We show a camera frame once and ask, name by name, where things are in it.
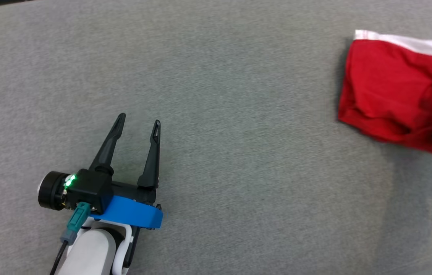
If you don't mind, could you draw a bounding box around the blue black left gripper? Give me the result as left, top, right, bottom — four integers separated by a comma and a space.
89, 113, 164, 268

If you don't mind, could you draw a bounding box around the red shorts white trim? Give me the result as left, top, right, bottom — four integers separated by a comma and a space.
338, 30, 432, 157

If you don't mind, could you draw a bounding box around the black cable teal plug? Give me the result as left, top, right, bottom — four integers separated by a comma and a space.
50, 202, 91, 275

